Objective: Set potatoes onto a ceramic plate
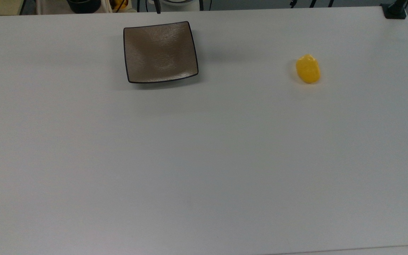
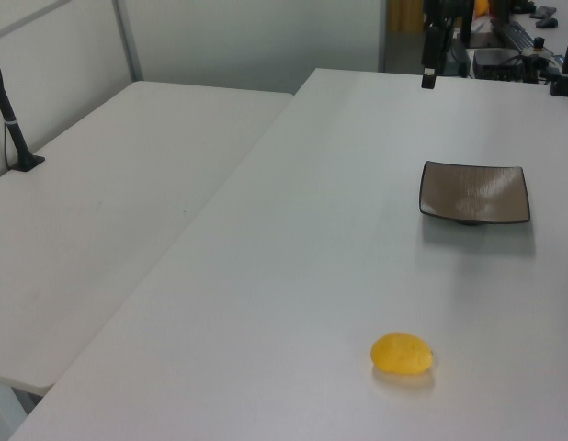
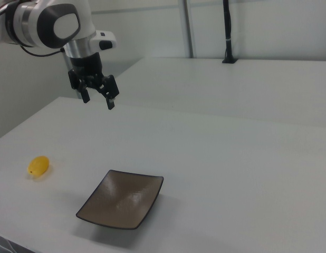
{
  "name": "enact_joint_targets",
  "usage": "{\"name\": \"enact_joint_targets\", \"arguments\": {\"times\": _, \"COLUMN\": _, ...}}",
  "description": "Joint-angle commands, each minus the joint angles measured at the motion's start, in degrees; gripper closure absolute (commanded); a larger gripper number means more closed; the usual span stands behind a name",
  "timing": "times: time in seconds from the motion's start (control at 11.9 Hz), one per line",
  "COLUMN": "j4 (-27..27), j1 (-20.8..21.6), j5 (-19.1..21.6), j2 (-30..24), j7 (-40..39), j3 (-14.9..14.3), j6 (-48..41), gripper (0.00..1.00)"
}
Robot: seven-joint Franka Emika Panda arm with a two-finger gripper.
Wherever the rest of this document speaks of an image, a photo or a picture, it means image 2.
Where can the black camera pole with base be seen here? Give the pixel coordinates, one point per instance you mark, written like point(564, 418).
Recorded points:
point(10, 121)

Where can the square brown ceramic plate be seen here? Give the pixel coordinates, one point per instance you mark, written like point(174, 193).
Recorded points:
point(472, 193)

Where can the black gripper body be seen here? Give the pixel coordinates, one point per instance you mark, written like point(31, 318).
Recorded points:
point(431, 46)

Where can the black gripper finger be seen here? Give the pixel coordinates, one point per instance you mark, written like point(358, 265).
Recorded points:
point(428, 82)

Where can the black electronics box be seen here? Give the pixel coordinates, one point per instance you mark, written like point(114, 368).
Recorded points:
point(497, 62)

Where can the black computer keyboard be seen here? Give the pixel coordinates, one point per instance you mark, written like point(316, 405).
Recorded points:
point(514, 32)

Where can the yellow panel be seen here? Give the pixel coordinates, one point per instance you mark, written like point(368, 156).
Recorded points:
point(405, 14)

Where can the black computer mouse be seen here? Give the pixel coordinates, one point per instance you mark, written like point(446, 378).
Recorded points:
point(547, 22)

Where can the black monitor stand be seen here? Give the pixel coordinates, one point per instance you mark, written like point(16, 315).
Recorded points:
point(465, 23)

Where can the yellow lemon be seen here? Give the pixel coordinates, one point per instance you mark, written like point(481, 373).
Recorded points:
point(401, 353)

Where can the emergency stop button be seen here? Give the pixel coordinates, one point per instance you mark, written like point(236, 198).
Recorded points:
point(538, 43)

